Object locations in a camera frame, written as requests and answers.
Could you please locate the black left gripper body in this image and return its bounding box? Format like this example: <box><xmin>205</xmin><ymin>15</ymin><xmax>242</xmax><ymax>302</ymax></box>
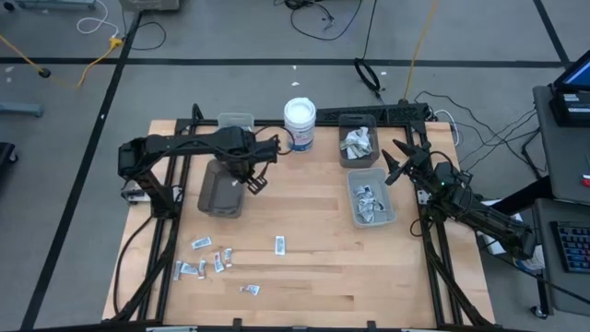
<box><xmin>232</xmin><ymin>136</ymin><xmax>281</xmax><ymax>183</ymax></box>

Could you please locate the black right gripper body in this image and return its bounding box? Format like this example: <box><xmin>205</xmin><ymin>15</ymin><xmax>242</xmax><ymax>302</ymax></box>
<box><xmin>400</xmin><ymin>145</ymin><xmax>437</xmax><ymax>181</ymax></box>

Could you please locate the white green packet pair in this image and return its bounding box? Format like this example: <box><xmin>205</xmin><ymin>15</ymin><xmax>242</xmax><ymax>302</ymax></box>
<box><xmin>348</xmin><ymin>126</ymin><xmax>373</xmax><ymax>151</ymax></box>

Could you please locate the green striped bandage wrapper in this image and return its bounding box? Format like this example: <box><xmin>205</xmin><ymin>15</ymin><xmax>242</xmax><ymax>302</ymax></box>
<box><xmin>339</xmin><ymin>137</ymin><xmax>363</xmax><ymax>161</ymax></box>

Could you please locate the light grey plastic bin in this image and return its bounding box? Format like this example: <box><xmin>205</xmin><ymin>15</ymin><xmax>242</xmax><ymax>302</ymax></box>
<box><xmin>217</xmin><ymin>112</ymin><xmax>255</xmax><ymax>135</ymax></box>
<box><xmin>346</xmin><ymin>166</ymin><xmax>398</xmax><ymax>229</ymax></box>

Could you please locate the dark translucent plastic bin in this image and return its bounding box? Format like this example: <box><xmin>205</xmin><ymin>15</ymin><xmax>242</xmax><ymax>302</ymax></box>
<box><xmin>196</xmin><ymin>159</ymin><xmax>247</xmax><ymax>219</ymax></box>
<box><xmin>337</xmin><ymin>113</ymin><xmax>381</xmax><ymax>169</ymax></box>

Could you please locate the black perforated box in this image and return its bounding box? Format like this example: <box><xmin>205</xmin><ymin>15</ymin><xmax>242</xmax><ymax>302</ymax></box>
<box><xmin>316</xmin><ymin>101</ymin><xmax>431</xmax><ymax>125</ymax></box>

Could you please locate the white disinfecting wipes canister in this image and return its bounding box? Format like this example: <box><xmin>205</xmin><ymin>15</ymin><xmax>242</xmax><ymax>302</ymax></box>
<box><xmin>282</xmin><ymin>96</ymin><xmax>319</xmax><ymax>154</ymax></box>

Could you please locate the black diagonal bar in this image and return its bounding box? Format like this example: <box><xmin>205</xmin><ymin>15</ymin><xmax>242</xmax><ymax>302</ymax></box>
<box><xmin>488</xmin><ymin>176</ymin><xmax>554</xmax><ymax>218</ymax></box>

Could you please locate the grey cart top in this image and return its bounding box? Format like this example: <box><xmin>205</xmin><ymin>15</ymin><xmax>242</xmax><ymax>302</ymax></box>
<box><xmin>532</xmin><ymin>84</ymin><xmax>590</xmax><ymax>205</ymax></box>

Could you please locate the lying wipes canister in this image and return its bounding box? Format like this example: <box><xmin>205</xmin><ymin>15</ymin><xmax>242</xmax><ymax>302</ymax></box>
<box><xmin>514</xmin><ymin>255</ymin><xmax>549</xmax><ymax>273</ymax></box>

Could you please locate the black desktop device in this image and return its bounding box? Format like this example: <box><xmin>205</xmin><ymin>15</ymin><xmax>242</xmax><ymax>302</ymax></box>
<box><xmin>547</xmin><ymin>89</ymin><xmax>590</xmax><ymax>129</ymax></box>

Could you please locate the black keyboard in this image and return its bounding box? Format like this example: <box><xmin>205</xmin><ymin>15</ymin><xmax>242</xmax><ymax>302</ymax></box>
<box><xmin>549</xmin><ymin>219</ymin><xmax>590</xmax><ymax>275</ymax></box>

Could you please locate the black laptop screen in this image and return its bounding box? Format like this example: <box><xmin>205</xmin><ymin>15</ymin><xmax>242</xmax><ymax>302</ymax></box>
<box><xmin>551</xmin><ymin>49</ymin><xmax>590</xmax><ymax>92</ymax></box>

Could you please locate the grey desk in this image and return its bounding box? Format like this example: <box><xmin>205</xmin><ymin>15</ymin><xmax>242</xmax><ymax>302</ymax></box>
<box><xmin>532</xmin><ymin>197</ymin><xmax>590</xmax><ymax>319</ymax></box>

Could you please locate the grey floor bar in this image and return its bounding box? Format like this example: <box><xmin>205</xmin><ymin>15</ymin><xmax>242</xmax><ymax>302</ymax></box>
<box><xmin>0</xmin><ymin>101</ymin><xmax>46</xmax><ymax>118</ymax></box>

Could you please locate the grey flat case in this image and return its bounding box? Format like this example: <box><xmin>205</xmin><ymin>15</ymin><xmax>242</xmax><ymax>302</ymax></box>
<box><xmin>15</xmin><ymin>0</ymin><xmax>97</xmax><ymax>11</ymax></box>

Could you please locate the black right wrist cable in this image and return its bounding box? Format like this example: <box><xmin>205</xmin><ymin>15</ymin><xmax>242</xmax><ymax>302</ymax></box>
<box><xmin>428</xmin><ymin>149</ymin><xmax>458</xmax><ymax>174</ymax></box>

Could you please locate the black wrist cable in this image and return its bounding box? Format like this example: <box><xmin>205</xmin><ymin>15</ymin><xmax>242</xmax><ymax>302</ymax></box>
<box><xmin>255</xmin><ymin>124</ymin><xmax>297</xmax><ymax>157</ymax></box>
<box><xmin>428</xmin><ymin>149</ymin><xmax>458</xmax><ymax>174</ymax></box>

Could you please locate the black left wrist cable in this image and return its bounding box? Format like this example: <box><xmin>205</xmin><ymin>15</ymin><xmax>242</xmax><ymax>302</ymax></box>
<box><xmin>255</xmin><ymin>124</ymin><xmax>297</xmax><ymax>157</ymax></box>

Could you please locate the black coiled cable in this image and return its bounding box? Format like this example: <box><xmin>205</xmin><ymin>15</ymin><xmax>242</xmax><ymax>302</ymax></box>
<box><xmin>353</xmin><ymin>56</ymin><xmax>384</xmax><ymax>101</ymax></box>

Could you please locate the yellow hanging cable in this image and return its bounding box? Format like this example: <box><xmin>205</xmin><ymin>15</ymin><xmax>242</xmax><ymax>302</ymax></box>
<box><xmin>402</xmin><ymin>0</ymin><xmax>440</xmax><ymax>101</ymax></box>

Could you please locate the black floor cable bundle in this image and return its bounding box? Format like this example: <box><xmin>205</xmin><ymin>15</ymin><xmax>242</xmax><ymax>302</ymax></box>
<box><xmin>273</xmin><ymin>0</ymin><xmax>380</xmax><ymax>43</ymax></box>

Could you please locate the yellow floor cable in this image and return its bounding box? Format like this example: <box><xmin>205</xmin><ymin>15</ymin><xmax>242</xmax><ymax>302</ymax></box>
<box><xmin>0</xmin><ymin>34</ymin><xmax>125</xmax><ymax>89</ymax></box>

